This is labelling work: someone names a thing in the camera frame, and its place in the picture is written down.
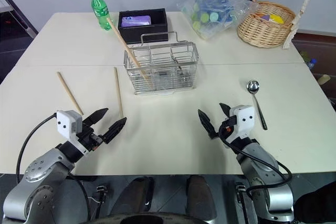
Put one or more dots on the yellow block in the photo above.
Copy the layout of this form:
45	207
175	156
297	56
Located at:
277	19

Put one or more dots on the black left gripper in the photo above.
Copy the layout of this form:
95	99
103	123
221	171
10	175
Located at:
89	137

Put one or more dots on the black bulky shape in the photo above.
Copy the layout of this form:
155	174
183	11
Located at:
317	205

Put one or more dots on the clear plastic bag of toys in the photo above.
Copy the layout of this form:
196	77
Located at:
210	16

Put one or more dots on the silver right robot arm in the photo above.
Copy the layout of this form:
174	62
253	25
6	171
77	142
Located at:
270	182

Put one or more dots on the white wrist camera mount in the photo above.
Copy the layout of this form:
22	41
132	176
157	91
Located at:
65	124
242	120

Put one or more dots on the wooden chopstick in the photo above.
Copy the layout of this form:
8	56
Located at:
118	93
126	46
70	93

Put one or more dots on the purple block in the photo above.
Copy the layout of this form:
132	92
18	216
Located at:
265	18

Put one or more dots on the dark metal frame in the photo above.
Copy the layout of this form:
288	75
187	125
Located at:
18	15

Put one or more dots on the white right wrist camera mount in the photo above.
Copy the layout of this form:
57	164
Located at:
242	120

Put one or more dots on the black rectangular box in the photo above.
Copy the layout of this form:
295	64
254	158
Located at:
147	33

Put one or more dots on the green plastic soda bottle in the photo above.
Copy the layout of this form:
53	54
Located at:
100	10

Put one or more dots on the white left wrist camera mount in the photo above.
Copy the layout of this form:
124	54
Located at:
65	124

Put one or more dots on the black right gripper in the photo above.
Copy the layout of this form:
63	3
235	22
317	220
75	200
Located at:
226	127

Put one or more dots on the metal spoon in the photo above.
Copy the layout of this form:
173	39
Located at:
253	86

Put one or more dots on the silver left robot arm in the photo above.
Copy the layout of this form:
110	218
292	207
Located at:
44	182

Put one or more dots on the purple packet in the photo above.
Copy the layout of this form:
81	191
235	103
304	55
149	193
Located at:
136	21

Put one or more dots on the clear bottle with blue cap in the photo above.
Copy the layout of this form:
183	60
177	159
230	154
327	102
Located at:
312	63

